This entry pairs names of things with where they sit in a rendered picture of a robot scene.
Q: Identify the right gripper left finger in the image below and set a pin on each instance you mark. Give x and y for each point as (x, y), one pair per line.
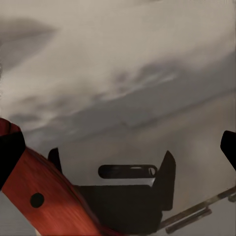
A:
(12, 147)

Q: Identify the parer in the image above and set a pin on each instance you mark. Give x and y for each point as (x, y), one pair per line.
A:
(44, 198)

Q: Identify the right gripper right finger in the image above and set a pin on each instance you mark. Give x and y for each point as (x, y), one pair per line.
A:
(228, 146)

